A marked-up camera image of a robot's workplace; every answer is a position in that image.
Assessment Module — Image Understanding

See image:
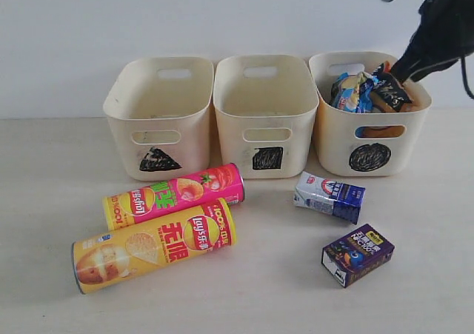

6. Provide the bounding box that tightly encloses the cream bin with triangle mark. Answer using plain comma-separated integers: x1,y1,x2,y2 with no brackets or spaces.
103,57,214,181

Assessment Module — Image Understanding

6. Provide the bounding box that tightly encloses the pink Lays chips can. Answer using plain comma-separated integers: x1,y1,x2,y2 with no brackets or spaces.
103,163,245,230

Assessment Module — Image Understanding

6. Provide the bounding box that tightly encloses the white blue milk carton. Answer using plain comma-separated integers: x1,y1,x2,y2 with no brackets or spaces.
293,171,366,224

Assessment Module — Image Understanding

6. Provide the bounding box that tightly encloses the purple juice carton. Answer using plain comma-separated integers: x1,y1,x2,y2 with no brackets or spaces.
321,224,395,288

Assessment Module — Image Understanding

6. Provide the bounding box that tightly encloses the yellow Lays chips can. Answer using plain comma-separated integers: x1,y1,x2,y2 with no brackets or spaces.
71,198,236,294

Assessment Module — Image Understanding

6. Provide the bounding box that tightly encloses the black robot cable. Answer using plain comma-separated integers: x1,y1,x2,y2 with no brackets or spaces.
458,54,474,100

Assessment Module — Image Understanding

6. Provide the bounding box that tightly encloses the orange black noodle packet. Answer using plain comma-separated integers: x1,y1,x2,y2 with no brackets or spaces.
361,60,427,139

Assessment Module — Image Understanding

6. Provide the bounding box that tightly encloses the blue black noodle packet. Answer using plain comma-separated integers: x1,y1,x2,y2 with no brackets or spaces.
330,71,379,113

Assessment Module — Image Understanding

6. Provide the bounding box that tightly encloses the cream bin with circle mark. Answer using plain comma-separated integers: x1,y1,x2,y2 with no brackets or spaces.
308,51,432,177

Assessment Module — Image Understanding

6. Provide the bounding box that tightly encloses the cream bin with square mark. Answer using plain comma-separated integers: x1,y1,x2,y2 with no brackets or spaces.
213,55,319,178

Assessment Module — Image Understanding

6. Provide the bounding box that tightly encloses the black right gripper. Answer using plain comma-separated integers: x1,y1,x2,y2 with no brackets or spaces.
390,0,473,82

